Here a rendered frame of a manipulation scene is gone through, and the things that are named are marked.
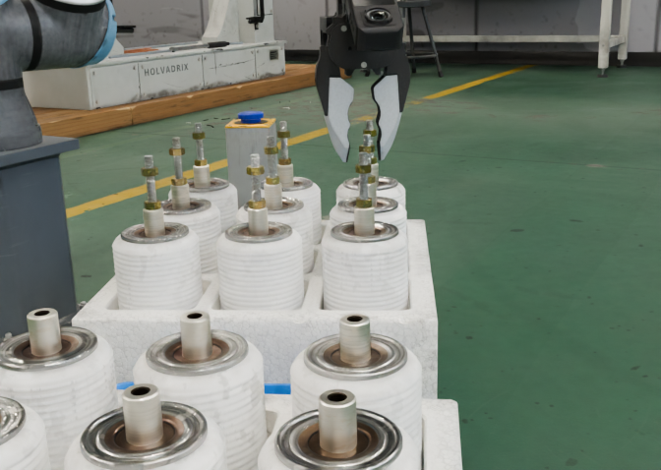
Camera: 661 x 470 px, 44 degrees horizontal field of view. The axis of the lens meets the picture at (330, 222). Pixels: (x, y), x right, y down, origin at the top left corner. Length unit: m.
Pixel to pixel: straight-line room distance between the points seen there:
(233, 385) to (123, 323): 0.33
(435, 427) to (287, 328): 0.26
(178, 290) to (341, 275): 0.18
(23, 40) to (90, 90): 2.18
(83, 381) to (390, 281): 0.37
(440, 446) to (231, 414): 0.16
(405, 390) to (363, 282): 0.31
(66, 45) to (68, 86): 2.21
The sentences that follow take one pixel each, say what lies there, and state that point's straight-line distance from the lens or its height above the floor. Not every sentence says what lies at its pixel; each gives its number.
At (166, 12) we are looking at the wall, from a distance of 7.38.
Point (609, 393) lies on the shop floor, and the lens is 1.13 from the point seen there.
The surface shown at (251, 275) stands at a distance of 0.88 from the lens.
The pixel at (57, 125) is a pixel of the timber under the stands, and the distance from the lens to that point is 3.25.
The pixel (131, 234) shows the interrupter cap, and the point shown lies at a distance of 0.94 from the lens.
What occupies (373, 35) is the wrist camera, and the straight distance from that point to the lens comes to 0.77.
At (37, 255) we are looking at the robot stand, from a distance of 1.32.
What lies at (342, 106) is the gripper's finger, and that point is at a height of 0.39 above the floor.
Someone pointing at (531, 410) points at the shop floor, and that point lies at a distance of 1.07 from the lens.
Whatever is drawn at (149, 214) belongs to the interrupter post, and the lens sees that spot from 0.92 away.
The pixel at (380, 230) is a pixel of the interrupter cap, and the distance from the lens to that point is 0.91.
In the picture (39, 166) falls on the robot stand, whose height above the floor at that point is 0.27.
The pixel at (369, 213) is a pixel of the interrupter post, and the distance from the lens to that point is 0.89.
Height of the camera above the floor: 0.51
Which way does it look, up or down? 16 degrees down
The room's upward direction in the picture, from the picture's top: 2 degrees counter-clockwise
